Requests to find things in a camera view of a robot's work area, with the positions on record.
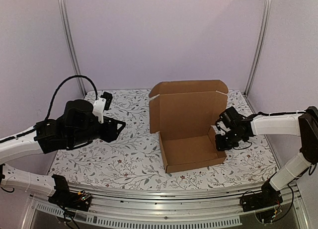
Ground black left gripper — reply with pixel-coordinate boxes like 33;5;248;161
69;116;126;147

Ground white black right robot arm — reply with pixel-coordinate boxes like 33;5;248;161
215;106;318;207

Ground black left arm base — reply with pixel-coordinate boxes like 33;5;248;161
48;189;92;212

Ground aluminium frame post left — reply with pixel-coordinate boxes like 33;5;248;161
56;0;87;97

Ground aluminium frame post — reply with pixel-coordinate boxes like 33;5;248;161
56;0;87;97
243;0;272;97

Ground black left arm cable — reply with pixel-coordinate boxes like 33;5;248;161
44;75;99;123

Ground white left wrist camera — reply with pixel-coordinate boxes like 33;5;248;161
92;91;113;124

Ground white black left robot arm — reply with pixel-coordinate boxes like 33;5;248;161
0;98;126;206

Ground aluminium frame post right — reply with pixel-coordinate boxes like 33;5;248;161
243;0;272;97

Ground brown cardboard box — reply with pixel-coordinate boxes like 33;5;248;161
149;80;229;173

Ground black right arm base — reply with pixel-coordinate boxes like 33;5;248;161
239;189;283;212

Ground aluminium front rail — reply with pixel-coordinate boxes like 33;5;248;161
22;183;313;229

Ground floral patterned table mat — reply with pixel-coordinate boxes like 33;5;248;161
48;89;278;191

